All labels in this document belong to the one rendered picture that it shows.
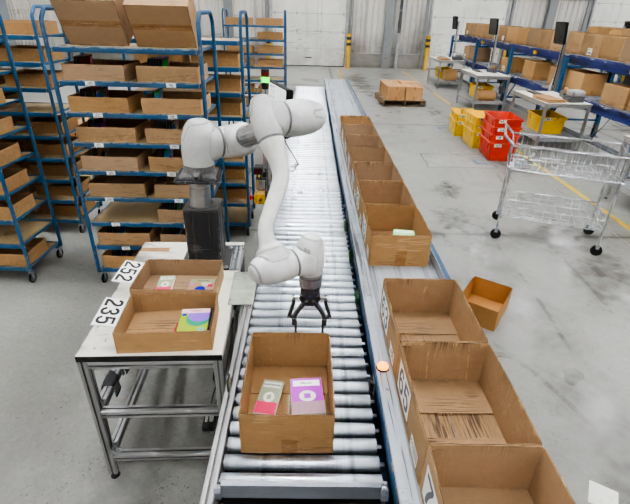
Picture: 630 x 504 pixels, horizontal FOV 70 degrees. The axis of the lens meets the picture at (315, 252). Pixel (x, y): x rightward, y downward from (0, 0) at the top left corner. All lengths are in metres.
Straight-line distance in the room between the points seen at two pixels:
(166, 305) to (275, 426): 0.93
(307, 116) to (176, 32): 1.67
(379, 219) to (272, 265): 1.14
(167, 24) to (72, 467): 2.57
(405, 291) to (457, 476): 0.79
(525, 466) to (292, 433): 0.65
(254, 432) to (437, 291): 0.91
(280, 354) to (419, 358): 0.54
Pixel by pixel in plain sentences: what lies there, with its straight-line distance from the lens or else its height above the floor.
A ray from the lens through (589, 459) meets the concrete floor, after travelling 2.90.
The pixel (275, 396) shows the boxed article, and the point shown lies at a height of 0.77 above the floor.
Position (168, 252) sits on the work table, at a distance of 2.70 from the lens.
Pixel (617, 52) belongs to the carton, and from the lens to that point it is 9.14.
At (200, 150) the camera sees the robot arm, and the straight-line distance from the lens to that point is 2.28.
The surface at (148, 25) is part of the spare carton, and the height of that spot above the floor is 1.87.
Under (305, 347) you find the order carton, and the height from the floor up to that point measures 0.85.
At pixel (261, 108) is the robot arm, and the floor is 1.66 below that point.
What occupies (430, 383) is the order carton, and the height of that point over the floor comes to 0.89.
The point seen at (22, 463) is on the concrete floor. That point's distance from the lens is 2.82.
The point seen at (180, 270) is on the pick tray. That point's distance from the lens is 2.43.
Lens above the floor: 1.99
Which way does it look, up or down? 28 degrees down
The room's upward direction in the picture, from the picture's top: 2 degrees clockwise
